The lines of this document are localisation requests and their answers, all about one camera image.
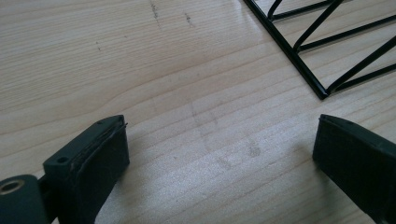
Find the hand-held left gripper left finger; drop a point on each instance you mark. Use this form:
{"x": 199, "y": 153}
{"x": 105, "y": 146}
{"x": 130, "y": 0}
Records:
{"x": 90, "y": 161}

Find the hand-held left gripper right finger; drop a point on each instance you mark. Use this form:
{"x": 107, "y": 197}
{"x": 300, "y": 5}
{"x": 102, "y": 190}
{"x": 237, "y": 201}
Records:
{"x": 358, "y": 155}

